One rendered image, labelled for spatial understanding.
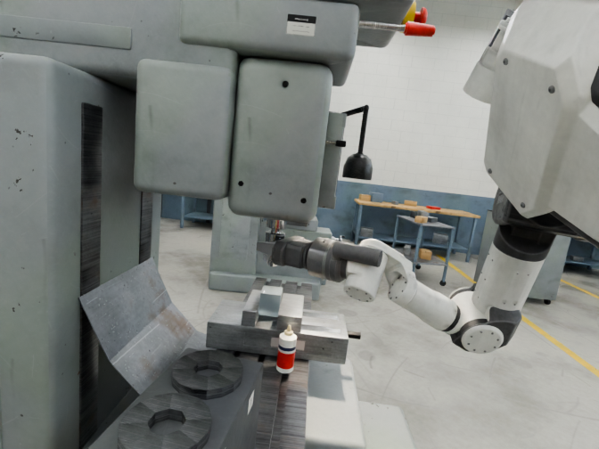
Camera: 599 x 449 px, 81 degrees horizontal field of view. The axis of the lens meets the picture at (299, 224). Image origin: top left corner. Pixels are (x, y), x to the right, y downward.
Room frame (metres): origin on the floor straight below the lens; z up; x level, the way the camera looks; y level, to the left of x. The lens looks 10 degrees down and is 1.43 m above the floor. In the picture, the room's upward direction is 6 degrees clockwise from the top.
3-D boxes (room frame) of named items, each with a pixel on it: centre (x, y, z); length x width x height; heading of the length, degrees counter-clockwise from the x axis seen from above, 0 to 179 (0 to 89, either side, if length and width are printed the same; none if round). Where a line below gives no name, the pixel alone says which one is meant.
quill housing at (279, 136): (0.82, 0.06, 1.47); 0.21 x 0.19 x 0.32; 178
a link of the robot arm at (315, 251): (0.77, -0.03, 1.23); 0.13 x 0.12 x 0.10; 153
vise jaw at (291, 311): (0.88, 0.00, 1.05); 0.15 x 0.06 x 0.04; 179
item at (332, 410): (0.82, 0.05, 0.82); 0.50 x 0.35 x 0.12; 88
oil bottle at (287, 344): (0.76, 0.00, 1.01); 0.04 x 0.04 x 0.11
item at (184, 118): (0.82, 0.25, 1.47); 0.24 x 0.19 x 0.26; 178
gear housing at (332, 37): (0.82, 0.10, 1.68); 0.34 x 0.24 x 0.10; 88
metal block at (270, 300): (0.88, 0.05, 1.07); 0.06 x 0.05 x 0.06; 179
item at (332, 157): (0.81, -0.06, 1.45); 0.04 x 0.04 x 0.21; 88
